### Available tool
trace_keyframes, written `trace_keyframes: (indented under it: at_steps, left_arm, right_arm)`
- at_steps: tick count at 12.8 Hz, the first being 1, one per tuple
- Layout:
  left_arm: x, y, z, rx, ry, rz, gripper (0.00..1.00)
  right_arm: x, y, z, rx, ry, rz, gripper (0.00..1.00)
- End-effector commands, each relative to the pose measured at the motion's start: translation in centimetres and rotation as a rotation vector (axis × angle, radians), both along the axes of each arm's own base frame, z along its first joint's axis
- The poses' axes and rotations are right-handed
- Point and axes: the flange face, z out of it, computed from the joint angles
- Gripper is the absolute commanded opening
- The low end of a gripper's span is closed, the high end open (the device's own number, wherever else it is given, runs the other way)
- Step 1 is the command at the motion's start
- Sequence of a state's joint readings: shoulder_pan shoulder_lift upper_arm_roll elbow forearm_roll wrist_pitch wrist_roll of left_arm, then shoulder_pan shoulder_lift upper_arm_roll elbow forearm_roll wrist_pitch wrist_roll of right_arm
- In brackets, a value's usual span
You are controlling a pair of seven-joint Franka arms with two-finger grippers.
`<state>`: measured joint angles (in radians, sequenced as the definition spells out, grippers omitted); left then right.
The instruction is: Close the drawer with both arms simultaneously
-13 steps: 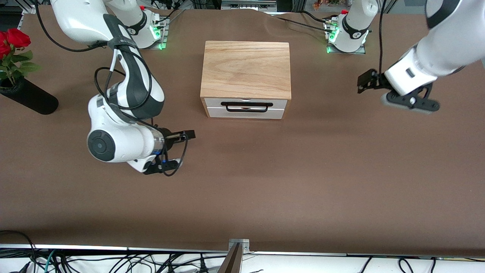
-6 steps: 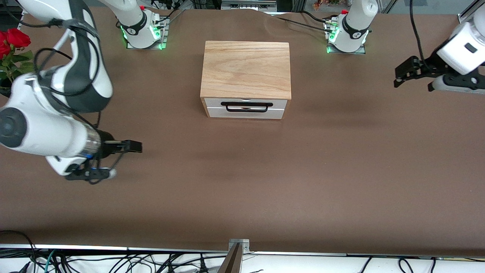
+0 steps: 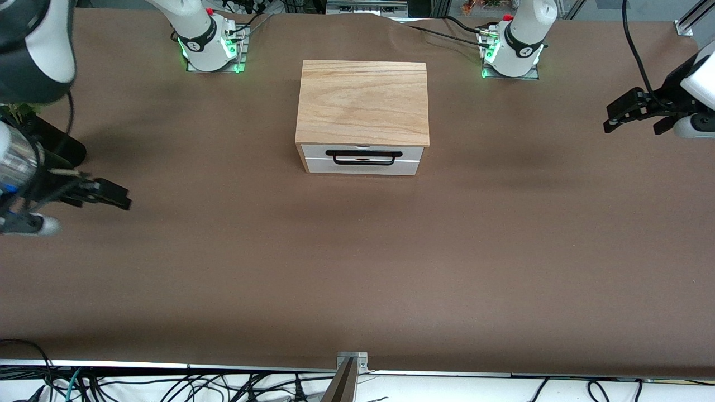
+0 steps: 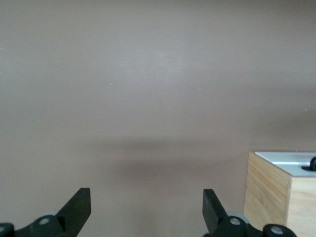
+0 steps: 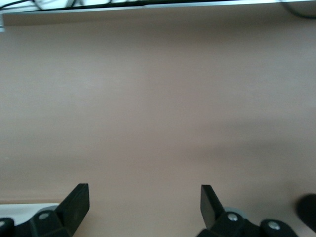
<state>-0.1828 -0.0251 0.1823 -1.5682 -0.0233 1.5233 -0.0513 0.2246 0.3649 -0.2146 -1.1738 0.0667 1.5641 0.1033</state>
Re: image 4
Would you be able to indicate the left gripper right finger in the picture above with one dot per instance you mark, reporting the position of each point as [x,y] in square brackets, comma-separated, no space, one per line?
[214,214]

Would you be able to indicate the wooden drawer cabinet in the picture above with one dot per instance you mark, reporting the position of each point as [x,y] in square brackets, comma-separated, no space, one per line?
[266,197]

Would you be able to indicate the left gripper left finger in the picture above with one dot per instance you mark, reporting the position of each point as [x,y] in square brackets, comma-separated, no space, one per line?
[76,212]

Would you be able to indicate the wooden drawer with white front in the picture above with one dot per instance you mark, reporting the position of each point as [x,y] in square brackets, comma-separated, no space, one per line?
[284,158]

